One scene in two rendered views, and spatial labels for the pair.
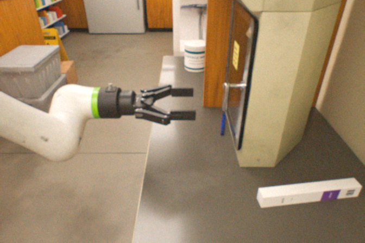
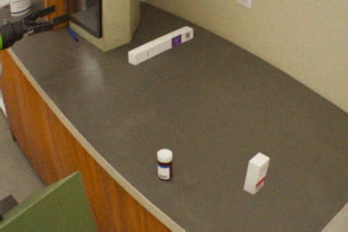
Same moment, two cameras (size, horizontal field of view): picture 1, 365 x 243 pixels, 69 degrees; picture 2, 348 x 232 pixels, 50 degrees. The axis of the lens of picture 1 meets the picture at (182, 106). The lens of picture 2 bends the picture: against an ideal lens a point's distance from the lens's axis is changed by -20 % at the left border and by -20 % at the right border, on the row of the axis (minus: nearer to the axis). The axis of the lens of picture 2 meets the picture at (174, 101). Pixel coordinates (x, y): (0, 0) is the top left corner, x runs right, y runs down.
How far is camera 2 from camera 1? 0.80 m
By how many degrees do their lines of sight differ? 33
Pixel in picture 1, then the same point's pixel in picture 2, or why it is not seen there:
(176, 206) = (76, 89)
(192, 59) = (19, 3)
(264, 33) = not seen: outside the picture
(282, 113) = not seen: outside the picture
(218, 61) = not seen: outside the picture
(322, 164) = (162, 29)
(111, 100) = (9, 30)
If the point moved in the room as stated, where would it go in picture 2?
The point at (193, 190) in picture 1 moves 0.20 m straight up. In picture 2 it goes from (81, 77) to (78, 23)
